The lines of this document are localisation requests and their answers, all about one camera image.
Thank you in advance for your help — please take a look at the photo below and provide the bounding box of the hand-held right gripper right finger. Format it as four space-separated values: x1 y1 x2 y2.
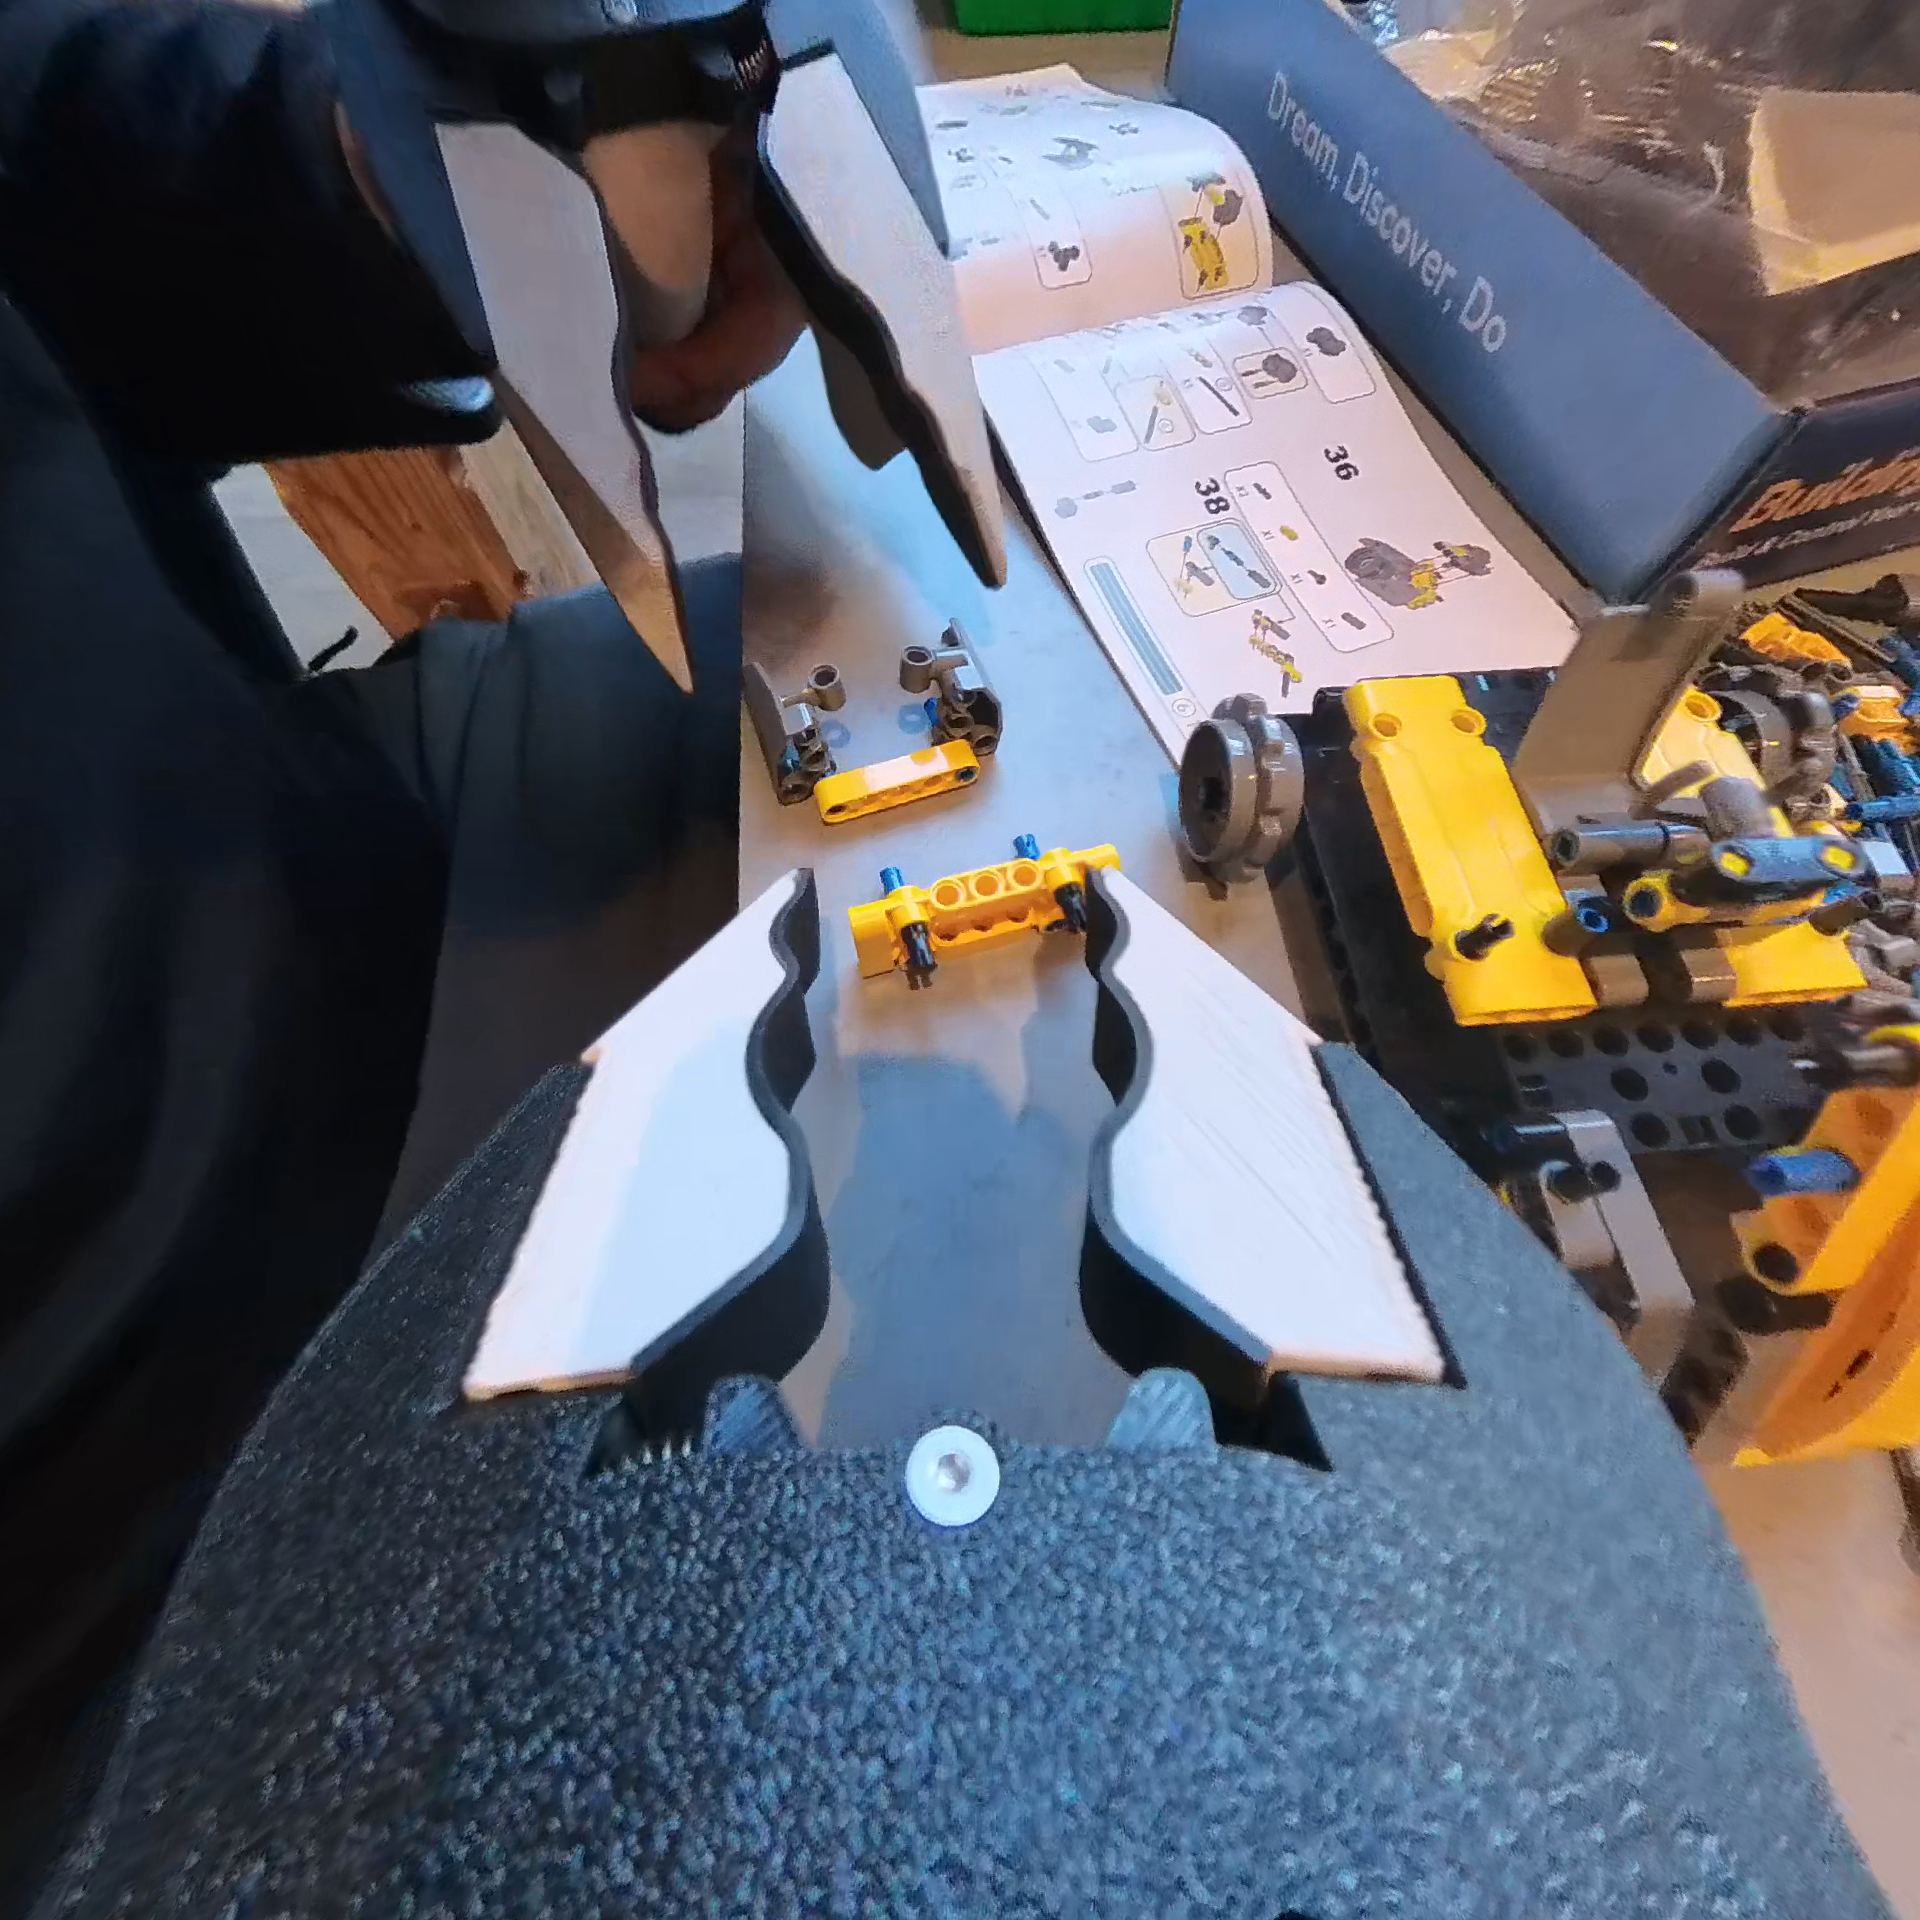
1076 869 1448 1390

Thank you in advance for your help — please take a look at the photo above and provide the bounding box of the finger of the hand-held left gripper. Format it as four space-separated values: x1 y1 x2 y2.
748 52 1010 591
436 120 699 694

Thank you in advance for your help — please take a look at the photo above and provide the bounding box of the wooden beam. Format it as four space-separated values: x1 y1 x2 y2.
261 436 603 646

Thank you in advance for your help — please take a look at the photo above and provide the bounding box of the yellow short beam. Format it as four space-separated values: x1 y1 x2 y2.
812 739 983 828

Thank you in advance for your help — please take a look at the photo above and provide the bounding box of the dark blue cardboard box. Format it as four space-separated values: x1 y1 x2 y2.
1163 0 1920 603

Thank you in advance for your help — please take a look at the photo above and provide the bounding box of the instruction booklet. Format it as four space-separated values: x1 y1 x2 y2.
916 66 1577 768

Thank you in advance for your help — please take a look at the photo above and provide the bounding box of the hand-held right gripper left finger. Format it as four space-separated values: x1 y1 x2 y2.
462 867 833 1404

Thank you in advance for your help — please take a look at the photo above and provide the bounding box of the dark grey connector piece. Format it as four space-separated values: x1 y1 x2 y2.
740 661 845 807

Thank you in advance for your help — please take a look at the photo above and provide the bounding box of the green plastic crate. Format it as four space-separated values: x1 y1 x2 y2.
952 0 1175 38

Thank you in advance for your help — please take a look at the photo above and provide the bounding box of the person's dark jacket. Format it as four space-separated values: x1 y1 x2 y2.
0 299 452 1920

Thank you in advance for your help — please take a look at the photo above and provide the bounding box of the grey desk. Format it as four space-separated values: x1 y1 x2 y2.
735 0 1920 1920

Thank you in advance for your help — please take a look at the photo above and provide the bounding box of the person's leg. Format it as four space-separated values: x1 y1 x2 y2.
298 554 751 1247

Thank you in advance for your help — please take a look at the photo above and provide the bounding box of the person's left hand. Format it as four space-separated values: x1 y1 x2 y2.
623 224 810 437

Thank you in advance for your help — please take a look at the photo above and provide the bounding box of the yellow brick panel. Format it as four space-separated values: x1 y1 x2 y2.
848 831 1125 984

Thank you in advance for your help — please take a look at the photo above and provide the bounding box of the person's left forearm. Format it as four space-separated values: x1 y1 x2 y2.
0 0 503 482

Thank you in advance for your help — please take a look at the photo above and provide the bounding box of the yellow brick toy vehicle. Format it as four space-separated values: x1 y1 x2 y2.
1176 577 1920 1472

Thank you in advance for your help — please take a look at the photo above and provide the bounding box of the pile of loose toy bricks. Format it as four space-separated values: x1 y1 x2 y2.
1738 577 1920 781

